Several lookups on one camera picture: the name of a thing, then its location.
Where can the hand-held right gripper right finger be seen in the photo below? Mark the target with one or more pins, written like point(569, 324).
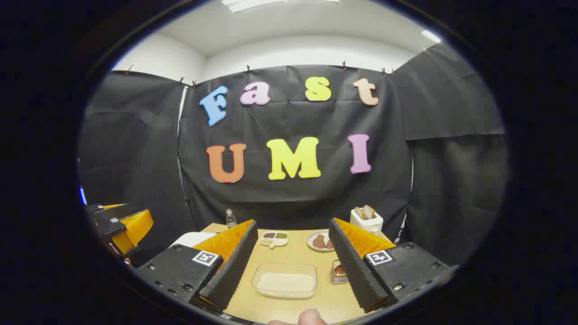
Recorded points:
point(352, 266)

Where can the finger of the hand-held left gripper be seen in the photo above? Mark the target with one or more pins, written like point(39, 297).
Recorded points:
point(115, 221)
point(95, 208)

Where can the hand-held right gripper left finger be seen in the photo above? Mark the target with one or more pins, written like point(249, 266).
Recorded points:
point(235, 266)

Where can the clear container of rice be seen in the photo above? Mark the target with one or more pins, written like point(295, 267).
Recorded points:
point(284, 282)

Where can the white rice cooker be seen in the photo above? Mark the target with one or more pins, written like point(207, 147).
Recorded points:
point(189, 238)

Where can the brown meat piece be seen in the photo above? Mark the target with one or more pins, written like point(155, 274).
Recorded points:
point(319, 241)
point(329, 243)

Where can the white toaster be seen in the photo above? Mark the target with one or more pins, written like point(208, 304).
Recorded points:
point(366, 224)

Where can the round white plate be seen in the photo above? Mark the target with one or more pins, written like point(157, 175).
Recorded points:
point(311, 243)

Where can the clear plastic water bottle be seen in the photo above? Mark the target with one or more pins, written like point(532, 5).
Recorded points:
point(230, 220)

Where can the white divided bean dish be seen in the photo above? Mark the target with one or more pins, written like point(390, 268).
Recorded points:
point(274, 239)

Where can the toast slice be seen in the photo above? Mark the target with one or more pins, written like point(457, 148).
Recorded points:
point(360, 213)
point(369, 211)

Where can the black backdrop cloth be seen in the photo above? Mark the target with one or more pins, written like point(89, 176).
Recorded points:
point(293, 198)

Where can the ceiling light panel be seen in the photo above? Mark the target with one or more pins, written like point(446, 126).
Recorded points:
point(253, 3)

